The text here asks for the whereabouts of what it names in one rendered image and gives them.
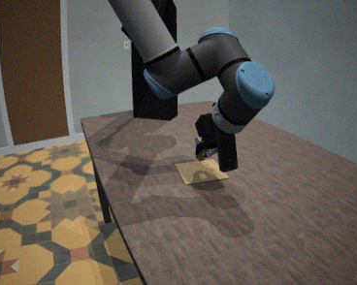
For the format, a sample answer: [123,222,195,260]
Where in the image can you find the tan mat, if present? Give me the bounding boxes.
[175,159,229,185]

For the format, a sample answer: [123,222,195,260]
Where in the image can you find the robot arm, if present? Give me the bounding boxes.
[108,0,275,173]

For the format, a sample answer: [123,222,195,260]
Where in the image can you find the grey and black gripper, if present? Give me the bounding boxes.
[195,113,228,159]

